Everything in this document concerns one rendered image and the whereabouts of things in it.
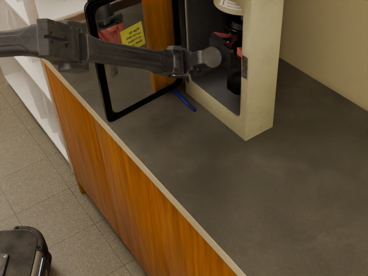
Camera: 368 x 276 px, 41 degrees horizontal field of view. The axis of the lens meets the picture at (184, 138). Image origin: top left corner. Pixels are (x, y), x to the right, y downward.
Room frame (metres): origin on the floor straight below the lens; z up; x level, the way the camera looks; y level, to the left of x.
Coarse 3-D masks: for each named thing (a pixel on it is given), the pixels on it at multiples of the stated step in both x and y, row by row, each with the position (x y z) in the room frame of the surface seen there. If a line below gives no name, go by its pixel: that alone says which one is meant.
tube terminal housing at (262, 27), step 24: (240, 0) 1.15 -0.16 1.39; (264, 0) 1.14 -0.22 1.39; (264, 24) 1.14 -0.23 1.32; (264, 48) 1.14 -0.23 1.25; (264, 72) 1.14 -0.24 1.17; (192, 96) 1.35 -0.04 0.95; (240, 96) 1.14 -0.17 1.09; (264, 96) 1.15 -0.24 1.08; (240, 120) 1.13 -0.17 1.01; (264, 120) 1.15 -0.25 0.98
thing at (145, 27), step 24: (120, 0) 1.24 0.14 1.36; (144, 0) 1.29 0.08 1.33; (168, 0) 1.34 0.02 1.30; (96, 24) 1.19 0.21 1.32; (120, 24) 1.24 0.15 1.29; (144, 24) 1.29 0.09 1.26; (168, 24) 1.34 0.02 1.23; (96, 72) 1.18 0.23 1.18; (120, 72) 1.22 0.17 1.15; (144, 72) 1.27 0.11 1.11; (120, 96) 1.21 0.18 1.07; (144, 96) 1.27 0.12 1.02
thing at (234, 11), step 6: (216, 0) 1.27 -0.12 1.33; (222, 0) 1.24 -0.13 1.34; (228, 0) 1.23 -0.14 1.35; (216, 6) 1.26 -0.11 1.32; (222, 6) 1.23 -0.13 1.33; (228, 6) 1.22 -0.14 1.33; (234, 6) 1.21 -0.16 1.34; (228, 12) 1.22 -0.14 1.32; (234, 12) 1.21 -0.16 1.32; (240, 12) 1.20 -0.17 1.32
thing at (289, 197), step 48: (96, 96) 1.39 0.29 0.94; (288, 96) 1.32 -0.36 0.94; (336, 96) 1.30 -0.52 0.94; (144, 144) 1.13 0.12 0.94; (192, 144) 1.12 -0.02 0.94; (240, 144) 1.10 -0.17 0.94; (288, 144) 1.09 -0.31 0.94; (336, 144) 1.07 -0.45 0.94; (192, 192) 0.92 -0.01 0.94; (240, 192) 0.91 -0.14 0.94; (288, 192) 0.90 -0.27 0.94; (336, 192) 0.88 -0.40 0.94; (240, 240) 0.75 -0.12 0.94; (288, 240) 0.74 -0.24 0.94; (336, 240) 0.73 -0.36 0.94
